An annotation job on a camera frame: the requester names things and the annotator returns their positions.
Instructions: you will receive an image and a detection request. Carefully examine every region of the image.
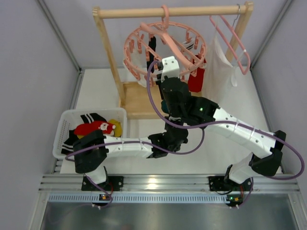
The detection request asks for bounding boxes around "wooden clothes rack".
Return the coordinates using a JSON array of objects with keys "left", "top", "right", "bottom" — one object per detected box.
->
[{"left": 92, "top": 6, "right": 239, "bottom": 119}]

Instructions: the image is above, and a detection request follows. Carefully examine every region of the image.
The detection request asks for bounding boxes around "pink round clip hanger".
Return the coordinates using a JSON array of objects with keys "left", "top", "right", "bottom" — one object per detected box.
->
[{"left": 123, "top": 5, "right": 207, "bottom": 80}]

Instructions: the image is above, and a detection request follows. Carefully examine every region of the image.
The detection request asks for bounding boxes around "yellow sock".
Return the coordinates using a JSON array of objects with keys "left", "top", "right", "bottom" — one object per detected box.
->
[{"left": 77, "top": 119, "right": 122, "bottom": 138}]

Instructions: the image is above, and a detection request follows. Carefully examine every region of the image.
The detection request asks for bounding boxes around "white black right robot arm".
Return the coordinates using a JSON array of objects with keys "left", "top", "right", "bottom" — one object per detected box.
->
[{"left": 157, "top": 78, "right": 286, "bottom": 185}]

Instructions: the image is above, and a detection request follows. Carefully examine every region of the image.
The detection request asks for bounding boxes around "black white striped sock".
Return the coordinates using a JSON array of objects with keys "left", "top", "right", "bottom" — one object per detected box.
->
[{"left": 59, "top": 113, "right": 107, "bottom": 155}]

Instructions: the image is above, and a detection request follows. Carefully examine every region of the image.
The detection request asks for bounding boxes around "pink clothes hanger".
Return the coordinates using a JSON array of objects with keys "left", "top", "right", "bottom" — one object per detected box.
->
[{"left": 210, "top": 1, "right": 254, "bottom": 75}]

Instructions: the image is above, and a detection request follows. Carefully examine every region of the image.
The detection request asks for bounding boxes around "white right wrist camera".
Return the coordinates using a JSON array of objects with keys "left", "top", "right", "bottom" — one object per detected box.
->
[{"left": 157, "top": 56, "right": 180, "bottom": 82}]

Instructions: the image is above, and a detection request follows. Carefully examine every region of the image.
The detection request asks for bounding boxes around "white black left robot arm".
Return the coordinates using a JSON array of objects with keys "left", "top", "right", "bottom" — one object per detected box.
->
[{"left": 73, "top": 124, "right": 188, "bottom": 188}]

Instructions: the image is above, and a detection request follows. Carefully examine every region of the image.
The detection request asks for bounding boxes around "aluminium mounting rail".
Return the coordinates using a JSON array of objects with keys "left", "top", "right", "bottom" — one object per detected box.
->
[{"left": 38, "top": 174, "right": 299, "bottom": 207}]

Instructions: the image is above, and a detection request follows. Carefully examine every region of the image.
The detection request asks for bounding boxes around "red santa sock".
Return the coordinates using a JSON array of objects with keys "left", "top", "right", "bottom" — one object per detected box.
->
[
  {"left": 74, "top": 121, "right": 116, "bottom": 136},
  {"left": 188, "top": 59, "right": 207, "bottom": 92}
]

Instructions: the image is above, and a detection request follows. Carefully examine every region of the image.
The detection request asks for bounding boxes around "white undershirt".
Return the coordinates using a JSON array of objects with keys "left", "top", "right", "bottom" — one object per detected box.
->
[{"left": 202, "top": 16, "right": 237, "bottom": 103}]

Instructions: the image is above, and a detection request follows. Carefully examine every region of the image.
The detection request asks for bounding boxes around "white ankle sock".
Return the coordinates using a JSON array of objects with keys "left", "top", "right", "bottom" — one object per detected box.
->
[{"left": 131, "top": 49, "right": 147, "bottom": 88}]

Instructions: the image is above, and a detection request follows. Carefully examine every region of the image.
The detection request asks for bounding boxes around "dark green christmas sock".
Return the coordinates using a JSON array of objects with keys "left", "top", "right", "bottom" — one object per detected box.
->
[{"left": 161, "top": 100, "right": 169, "bottom": 114}]

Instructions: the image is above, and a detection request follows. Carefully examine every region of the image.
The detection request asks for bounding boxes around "white plastic laundry basket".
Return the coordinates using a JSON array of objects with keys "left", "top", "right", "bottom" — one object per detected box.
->
[{"left": 52, "top": 108, "right": 128, "bottom": 160}]

